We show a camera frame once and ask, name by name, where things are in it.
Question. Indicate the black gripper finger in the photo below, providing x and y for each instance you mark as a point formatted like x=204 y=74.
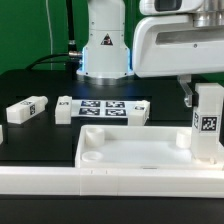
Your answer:
x=191 y=98

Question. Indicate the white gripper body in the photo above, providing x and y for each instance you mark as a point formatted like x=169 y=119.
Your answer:
x=179 y=37

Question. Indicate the white desk top tray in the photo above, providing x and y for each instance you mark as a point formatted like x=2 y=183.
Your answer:
x=140 y=147

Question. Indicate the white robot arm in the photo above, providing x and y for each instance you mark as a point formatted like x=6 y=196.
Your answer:
x=105 y=58

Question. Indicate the white front fence bar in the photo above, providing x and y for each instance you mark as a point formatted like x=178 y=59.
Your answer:
x=111 y=182

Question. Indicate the white marker base plate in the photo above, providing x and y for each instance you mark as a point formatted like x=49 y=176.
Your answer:
x=136 y=112

